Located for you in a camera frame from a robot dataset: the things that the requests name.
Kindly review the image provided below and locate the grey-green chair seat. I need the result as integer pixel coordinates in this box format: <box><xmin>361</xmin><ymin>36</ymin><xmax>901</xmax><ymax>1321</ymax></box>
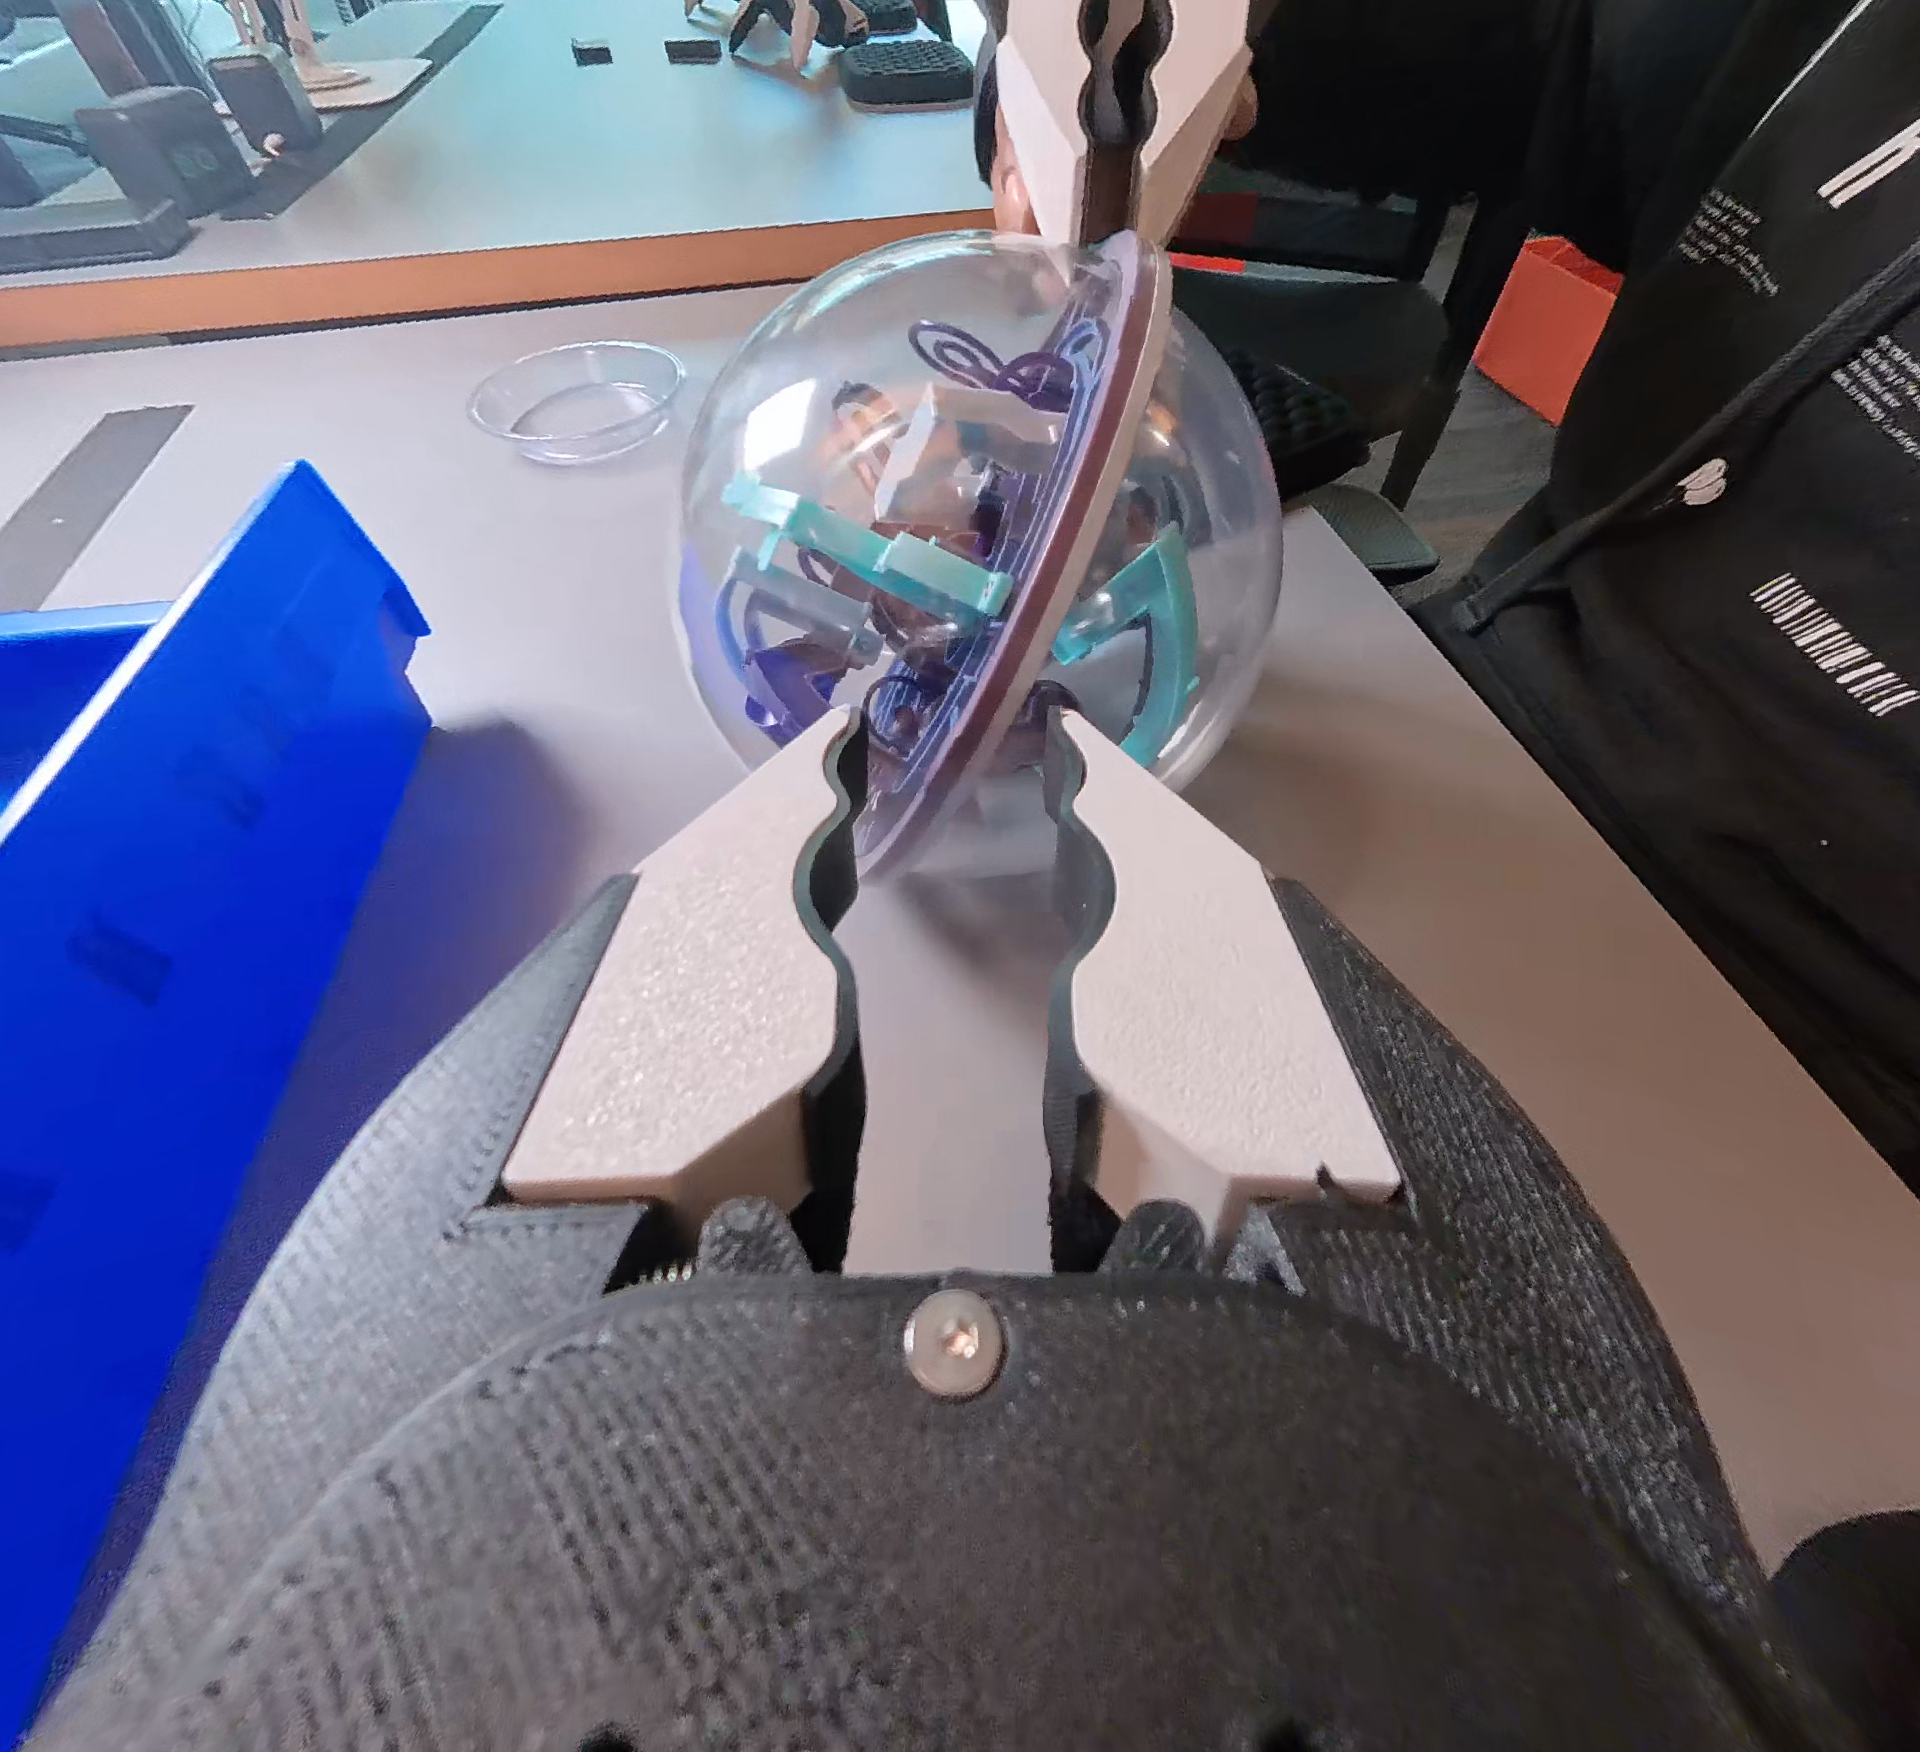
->
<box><xmin>1320</xmin><ymin>483</ymin><xmax>1443</xmax><ymax>585</ymax></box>

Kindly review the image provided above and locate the black power station box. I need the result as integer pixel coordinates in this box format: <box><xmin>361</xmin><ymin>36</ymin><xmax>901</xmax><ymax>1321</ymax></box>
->
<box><xmin>75</xmin><ymin>86</ymin><xmax>257</xmax><ymax>222</ymax></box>

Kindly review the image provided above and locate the orange plastic bin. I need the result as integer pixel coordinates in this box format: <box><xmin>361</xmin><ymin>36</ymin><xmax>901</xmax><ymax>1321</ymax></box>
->
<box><xmin>1471</xmin><ymin>238</ymin><xmax>1627</xmax><ymax>425</ymax></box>

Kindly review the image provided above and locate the black desk mat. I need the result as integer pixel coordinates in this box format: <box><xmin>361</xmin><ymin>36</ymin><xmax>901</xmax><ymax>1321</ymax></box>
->
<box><xmin>219</xmin><ymin>3</ymin><xmax>504</xmax><ymax>222</ymax></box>

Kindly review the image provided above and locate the orange-edged grey desk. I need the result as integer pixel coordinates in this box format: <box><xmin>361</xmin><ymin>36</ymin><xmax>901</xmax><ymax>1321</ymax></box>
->
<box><xmin>0</xmin><ymin>0</ymin><xmax>998</xmax><ymax>351</ymax></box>

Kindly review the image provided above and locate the blue plastic bin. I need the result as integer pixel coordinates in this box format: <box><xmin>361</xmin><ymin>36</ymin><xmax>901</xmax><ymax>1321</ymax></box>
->
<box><xmin>0</xmin><ymin>461</ymin><xmax>438</xmax><ymax>1724</ymax></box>

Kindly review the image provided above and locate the person's right hand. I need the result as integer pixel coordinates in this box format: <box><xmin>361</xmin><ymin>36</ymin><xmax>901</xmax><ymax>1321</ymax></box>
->
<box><xmin>972</xmin><ymin>79</ymin><xmax>1262</xmax><ymax>232</ymax></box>

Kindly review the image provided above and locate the long black bar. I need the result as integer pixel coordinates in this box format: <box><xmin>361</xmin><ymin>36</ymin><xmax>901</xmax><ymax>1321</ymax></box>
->
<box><xmin>0</xmin><ymin>199</ymin><xmax>198</xmax><ymax>276</ymax></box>

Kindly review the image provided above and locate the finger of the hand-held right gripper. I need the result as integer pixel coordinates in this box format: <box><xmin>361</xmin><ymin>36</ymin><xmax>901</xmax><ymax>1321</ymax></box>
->
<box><xmin>992</xmin><ymin>0</ymin><xmax>1120</xmax><ymax>242</ymax></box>
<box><xmin>1127</xmin><ymin>0</ymin><xmax>1264</xmax><ymax>245</ymax></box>

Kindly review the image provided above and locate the clear plastic maze ball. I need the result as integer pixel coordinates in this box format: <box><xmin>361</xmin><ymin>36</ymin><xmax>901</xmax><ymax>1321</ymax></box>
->
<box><xmin>679</xmin><ymin>229</ymin><xmax>1288</xmax><ymax>879</ymax></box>

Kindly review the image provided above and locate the black perforated chair armrest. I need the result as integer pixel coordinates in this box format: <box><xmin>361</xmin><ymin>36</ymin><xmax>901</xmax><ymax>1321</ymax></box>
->
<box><xmin>1230</xmin><ymin>356</ymin><xmax>1373</xmax><ymax>500</ymax></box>

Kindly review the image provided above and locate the small black speaker box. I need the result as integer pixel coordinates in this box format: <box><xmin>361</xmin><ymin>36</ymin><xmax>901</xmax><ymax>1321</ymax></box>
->
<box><xmin>208</xmin><ymin>48</ymin><xmax>326</xmax><ymax>154</ymax></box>

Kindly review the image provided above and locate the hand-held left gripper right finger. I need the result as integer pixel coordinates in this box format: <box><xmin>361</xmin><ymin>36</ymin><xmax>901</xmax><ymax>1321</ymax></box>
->
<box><xmin>1039</xmin><ymin>706</ymin><xmax>1405</xmax><ymax>1255</ymax></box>

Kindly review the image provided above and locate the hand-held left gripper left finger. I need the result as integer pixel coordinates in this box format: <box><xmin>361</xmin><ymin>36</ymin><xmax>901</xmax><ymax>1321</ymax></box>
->
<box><xmin>499</xmin><ymin>706</ymin><xmax>871</xmax><ymax>1230</ymax></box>

